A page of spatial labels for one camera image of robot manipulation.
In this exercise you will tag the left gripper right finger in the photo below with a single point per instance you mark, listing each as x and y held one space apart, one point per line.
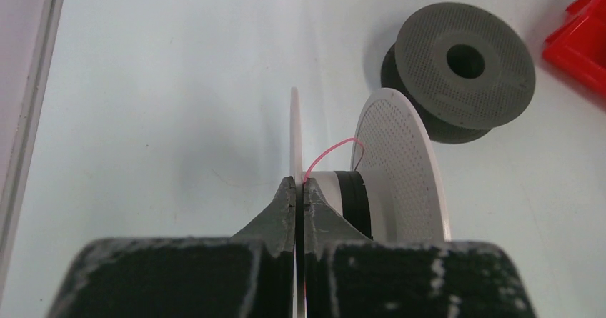
349 275

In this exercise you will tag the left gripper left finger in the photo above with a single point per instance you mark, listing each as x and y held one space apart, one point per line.
250 274

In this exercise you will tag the white translucent spool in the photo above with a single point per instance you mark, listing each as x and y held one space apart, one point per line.
393 191

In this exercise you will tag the dark grey spool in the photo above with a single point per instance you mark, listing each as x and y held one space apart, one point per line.
464 69

